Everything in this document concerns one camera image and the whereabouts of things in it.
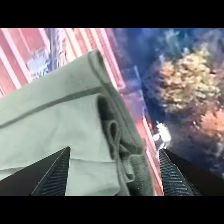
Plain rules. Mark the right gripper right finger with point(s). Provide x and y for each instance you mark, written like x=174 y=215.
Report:
x=186 y=180

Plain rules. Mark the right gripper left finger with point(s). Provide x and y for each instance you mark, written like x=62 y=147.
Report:
x=40 y=178

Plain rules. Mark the grey green garment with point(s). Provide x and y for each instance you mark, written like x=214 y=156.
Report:
x=60 y=113

